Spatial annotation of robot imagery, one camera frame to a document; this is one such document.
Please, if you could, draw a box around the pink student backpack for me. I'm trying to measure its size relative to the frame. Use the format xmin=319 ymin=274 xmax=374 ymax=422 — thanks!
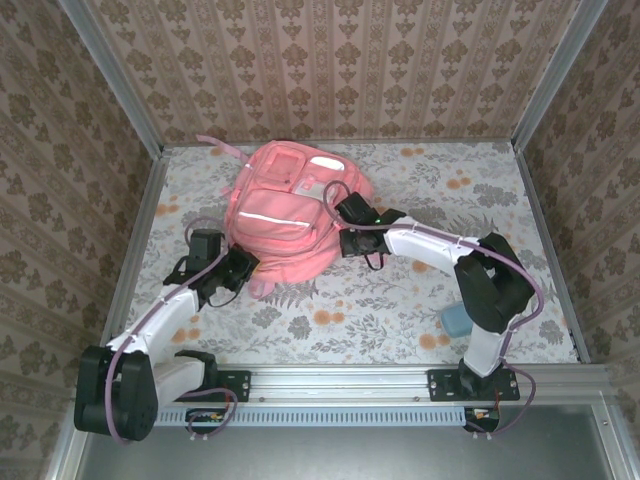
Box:
xmin=196 ymin=133 xmax=376 ymax=301

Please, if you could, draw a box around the light blue pencil case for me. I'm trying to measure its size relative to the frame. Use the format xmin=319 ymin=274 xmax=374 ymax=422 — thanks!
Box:
xmin=439 ymin=303 xmax=472 ymax=340

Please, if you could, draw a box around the floral table cover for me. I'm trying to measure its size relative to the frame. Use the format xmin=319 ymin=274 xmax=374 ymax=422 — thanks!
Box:
xmin=114 ymin=142 xmax=581 ymax=366

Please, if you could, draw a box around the grey metal panel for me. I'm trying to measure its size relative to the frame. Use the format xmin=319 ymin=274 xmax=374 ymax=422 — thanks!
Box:
xmin=47 ymin=402 xmax=640 ymax=480

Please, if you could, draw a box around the aluminium side rail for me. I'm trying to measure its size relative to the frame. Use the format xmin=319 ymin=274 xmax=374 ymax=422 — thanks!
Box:
xmin=513 ymin=144 xmax=591 ymax=365
xmin=94 ymin=149 xmax=172 ymax=369

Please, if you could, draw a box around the thin aluminium rear rail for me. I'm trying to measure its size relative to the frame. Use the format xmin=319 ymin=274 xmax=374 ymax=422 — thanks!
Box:
xmin=162 ymin=138 xmax=516 ymax=149

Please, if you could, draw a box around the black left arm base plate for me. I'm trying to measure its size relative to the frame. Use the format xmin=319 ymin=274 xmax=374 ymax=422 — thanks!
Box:
xmin=162 ymin=368 xmax=253 ymax=403

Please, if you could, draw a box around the small wired electronics board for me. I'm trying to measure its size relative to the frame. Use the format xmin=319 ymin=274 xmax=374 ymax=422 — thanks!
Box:
xmin=462 ymin=405 xmax=502 ymax=434
xmin=185 ymin=407 xmax=227 ymax=434

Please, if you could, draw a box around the aluminium mounting rail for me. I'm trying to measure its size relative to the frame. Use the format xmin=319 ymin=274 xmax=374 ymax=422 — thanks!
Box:
xmin=72 ymin=363 xmax=619 ymax=404

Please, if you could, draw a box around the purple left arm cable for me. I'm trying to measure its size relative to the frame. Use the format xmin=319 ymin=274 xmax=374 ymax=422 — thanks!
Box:
xmin=107 ymin=215 xmax=239 ymax=447

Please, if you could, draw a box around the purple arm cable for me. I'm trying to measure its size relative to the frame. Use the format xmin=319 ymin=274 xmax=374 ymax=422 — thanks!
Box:
xmin=107 ymin=215 xmax=239 ymax=447
xmin=322 ymin=179 xmax=545 ymax=441

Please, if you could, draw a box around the aluminium frame post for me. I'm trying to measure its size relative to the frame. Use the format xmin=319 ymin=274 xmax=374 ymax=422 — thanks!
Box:
xmin=57 ymin=0 xmax=166 ymax=157
xmin=510 ymin=0 xmax=610 ymax=154

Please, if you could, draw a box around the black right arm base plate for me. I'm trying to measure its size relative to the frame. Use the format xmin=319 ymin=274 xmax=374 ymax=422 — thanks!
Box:
xmin=427 ymin=368 xmax=521 ymax=403

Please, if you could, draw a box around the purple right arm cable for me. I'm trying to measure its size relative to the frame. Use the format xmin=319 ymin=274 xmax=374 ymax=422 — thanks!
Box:
xmin=322 ymin=179 xmax=545 ymax=441

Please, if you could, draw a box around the slotted grey cable duct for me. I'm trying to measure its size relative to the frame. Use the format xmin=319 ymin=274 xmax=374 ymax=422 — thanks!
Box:
xmin=92 ymin=405 xmax=469 ymax=427

